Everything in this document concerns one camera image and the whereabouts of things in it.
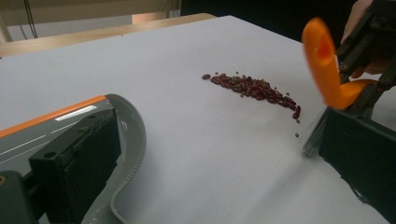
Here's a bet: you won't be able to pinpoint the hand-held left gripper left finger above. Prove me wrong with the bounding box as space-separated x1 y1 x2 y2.
29 107 122 224

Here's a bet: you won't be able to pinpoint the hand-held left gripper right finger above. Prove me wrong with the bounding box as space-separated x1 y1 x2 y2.
318 108 396 223

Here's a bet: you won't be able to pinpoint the orange-handled grey brush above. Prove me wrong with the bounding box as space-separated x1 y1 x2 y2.
301 17 379 158

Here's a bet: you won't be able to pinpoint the grey dustpan with orange edge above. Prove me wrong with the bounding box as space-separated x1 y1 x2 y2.
0 93 148 224

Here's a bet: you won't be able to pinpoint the red beans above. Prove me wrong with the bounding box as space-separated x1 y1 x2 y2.
201 71 303 138

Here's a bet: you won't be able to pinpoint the black curtain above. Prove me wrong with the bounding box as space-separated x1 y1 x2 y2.
180 0 368 43

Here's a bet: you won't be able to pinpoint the white table cover board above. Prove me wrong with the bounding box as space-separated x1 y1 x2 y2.
0 15 396 224

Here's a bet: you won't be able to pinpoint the wooden table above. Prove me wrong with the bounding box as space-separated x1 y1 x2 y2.
0 12 218 59

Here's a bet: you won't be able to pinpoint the black hanging cable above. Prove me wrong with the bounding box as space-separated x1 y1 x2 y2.
22 0 39 40

